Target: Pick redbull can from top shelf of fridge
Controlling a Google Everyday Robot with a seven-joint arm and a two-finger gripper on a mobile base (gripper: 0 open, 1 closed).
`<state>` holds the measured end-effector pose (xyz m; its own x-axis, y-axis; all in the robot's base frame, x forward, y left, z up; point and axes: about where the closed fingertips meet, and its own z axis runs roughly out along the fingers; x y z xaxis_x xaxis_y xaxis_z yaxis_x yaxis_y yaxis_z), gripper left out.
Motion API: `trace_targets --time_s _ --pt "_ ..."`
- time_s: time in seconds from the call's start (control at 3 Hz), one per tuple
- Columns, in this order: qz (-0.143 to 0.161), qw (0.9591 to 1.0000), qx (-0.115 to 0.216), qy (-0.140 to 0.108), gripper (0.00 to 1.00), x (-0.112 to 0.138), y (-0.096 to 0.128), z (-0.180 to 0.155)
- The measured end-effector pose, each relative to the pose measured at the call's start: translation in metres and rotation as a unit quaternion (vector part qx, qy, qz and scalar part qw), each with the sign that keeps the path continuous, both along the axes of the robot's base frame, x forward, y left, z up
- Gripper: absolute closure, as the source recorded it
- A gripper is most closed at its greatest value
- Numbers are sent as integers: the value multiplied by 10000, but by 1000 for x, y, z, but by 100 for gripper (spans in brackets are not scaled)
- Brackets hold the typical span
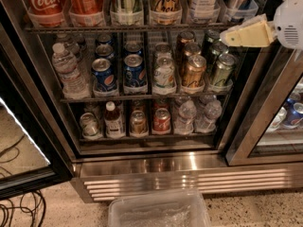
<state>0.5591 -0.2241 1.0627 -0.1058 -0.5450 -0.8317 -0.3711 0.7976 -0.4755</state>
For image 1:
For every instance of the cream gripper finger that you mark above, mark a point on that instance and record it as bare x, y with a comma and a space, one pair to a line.
255, 32

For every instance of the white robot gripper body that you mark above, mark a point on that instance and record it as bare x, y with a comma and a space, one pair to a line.
290, 24

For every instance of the green can second row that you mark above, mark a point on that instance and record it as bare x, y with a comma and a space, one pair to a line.
214, 51

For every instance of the green can back row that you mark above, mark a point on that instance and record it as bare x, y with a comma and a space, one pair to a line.
211, 36

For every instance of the green soda can front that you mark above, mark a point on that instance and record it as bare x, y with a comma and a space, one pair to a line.
221, 72

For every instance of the white labelled tall can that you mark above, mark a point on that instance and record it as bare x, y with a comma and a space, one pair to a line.
203, 11

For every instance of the copper can second row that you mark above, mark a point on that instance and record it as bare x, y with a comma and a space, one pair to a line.
190, 49

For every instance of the copper can back row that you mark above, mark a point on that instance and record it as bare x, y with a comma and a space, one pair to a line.
183, 38

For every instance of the copper gold soda can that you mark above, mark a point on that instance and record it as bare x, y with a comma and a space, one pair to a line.
194, 72

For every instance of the white can right fridge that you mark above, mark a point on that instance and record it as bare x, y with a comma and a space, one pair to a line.
280, 116

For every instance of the gold la croix can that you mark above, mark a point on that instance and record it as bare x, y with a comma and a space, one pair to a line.
164, 12

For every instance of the blue pepsi can right fridge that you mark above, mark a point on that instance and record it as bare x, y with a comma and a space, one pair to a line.
294, 116

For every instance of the white can second row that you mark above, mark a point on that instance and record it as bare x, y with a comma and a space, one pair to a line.
162, 50

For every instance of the closed right fridge door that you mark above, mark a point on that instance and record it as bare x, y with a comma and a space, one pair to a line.
281, 87

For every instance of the blue pepsi can behind right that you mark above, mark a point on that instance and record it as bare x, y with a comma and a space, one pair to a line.
133, 47

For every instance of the blue pepsi can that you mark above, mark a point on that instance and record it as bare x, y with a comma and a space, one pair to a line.
133, 47
105, 78
135, 75

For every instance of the blue pepsi can front right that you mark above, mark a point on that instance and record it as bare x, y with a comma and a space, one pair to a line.
135, 75

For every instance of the red can bottom shelf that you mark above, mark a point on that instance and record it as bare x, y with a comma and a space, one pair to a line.
161, 121

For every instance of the green silver tall can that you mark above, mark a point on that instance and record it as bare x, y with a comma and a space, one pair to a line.
126, 12

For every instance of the gold can bottom shelf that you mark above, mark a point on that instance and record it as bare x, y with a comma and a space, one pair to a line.
138, 123

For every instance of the blue pepsi can second row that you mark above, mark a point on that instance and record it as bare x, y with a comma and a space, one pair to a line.
105, 51

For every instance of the blue pepsi can front left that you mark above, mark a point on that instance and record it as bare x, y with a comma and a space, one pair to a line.
105, 78

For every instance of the orange red soda can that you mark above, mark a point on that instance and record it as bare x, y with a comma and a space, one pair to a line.
86, 13

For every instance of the silver can lying bottom shelf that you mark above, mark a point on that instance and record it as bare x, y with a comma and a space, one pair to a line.
90, 126

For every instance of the red coca-cola can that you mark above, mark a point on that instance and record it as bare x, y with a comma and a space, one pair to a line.
45, 13

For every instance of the steel fridge vent grille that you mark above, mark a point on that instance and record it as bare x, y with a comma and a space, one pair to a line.
107, 187

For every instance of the open black fridge door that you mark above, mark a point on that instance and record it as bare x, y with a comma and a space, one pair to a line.
41, 161

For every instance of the clear water bottle bottom right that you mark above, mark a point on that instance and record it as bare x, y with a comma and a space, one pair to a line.
207, 121

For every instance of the clear water bottle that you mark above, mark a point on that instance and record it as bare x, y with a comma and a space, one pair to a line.
74, 83
186, 114
207, 121

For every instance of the clear water bottle bottom left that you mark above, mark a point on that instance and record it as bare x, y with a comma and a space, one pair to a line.
186, 114

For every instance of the small brown juice bottle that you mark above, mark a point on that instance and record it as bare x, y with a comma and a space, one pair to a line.
113, 121

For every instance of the clear water bottle front left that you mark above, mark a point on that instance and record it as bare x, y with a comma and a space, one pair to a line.
74, 83

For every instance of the clear plastic bin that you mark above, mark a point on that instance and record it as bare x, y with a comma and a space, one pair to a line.
167, 208

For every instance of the middle wire shelf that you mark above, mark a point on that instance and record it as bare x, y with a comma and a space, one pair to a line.
131, 97

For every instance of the wire shelf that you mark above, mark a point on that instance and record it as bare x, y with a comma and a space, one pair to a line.
131, 97
144, 28

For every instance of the top wire shelf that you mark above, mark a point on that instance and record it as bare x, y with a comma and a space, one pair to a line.
144, 28

